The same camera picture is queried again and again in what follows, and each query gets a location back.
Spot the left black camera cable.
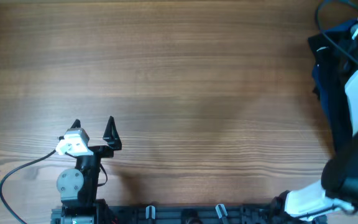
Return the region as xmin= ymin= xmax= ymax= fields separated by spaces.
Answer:
xmin=0 ymin=149 xmax=57 ymax=224

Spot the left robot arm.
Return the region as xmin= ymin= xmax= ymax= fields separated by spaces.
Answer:
xmin=50 ymin=116 xmax=122 ymax=224

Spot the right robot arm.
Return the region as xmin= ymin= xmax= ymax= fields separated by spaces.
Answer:
xmin=269 ymin=30 xmax=358 ymax=223

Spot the dark blue garment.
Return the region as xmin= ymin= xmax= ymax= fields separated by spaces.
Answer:
xmin=308 ymin=20 xmax=357 ymax=104

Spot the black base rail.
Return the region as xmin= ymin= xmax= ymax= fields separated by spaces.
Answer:
xmin=50 ymin=204 xmax=328 ymax=224

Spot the black garment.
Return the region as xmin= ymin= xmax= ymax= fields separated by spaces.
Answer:
xmin=308 ymin=34 xmax=352 ymax=152

